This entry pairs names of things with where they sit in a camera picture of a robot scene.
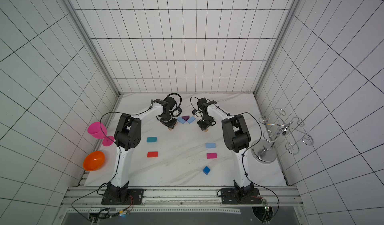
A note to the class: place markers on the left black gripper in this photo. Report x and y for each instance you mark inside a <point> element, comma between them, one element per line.
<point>171,124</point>

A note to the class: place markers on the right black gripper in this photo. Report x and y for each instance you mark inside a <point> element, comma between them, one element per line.
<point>205,124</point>

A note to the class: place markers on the light blue block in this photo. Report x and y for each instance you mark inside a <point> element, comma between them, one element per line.
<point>210,145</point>
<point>181,120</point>
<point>191,119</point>

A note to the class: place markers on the teal block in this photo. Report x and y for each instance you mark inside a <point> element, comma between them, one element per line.
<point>152,139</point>

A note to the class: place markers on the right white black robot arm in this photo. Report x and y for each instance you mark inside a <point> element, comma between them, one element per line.
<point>237,139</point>

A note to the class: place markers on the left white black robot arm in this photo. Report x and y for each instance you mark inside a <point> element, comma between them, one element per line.
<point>128,135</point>

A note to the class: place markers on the magenta block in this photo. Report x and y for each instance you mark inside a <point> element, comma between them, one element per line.
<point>212,156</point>

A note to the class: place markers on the dark blue cube block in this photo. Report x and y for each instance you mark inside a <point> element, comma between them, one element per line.
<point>206,170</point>

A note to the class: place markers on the red block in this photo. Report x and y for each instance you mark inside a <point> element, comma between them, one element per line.
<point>152,154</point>

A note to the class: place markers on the magenta plastic goblet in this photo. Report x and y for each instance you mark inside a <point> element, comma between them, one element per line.
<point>99,131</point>

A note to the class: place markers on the orange plastic bowl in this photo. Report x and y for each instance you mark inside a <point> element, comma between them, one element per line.
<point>94,161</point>

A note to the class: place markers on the chrome wire cup rack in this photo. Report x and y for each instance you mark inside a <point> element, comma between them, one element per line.
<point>265,151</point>

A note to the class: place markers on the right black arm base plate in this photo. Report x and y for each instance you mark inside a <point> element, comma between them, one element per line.
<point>231,197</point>

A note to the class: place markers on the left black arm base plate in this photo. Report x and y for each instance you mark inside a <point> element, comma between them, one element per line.
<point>123,197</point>

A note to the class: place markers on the aluminium mounting rail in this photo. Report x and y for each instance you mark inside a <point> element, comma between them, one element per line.
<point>146,197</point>

